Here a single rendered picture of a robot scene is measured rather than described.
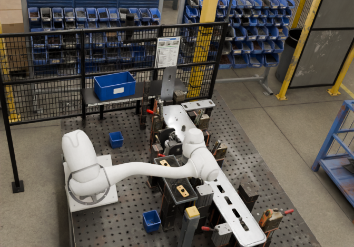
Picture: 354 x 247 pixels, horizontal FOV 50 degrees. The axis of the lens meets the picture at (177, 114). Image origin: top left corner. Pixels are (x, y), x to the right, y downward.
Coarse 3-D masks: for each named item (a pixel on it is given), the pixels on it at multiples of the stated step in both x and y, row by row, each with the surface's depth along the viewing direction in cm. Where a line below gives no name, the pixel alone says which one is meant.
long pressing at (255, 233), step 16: (176, 112) 310; (176, 128) 294; (192, 128) 296; (224, 176) 260; (224, 192) 248; (224, 208) 237; (240, 208) 239; (240, 224) 229; (256, 224) 231; (240, 240) 220; (256, 240) 222
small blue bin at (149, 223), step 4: (144, 212) 253; (148, 212) 254; (152, 212) 255; (156, 212) 254; (144, 216) 255; (148, 216) 256; (152, 216) 258; (156, 216) 254; (144, 220) 250; (148, 220) 258; (152, 220) 259; (156, 220) 255; (160, 220) 249; (144, 224) 252; (148, 224) 255; (152, 224) 246; (156, 224) 248; (148, 228) 247; (152, 228) 249; (156, 228) 251; (148, 232) 251
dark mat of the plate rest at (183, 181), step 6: (156, 162) 239; (168, 162) 240; (174, 162) 241; (168, 180) 228; (180, 180) 229; (186, 180) 230; (186, 186) 226; (192, 192) 223; (180, 198) 218; (186, 198) 219
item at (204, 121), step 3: (204, 114) 305; (201, 117) 305; (204, 117) 302; (207, 117) 302; (201, 120) 301; (204, 120) 302; (207, 120) 304; (201, 123) 303; (204, 123) 305; (207, 123) 306; (198, 126) 305; (201, 126) 306; (204, 126) 307; (207, 126) 308; (201, 129) 308; (204, 129) 309
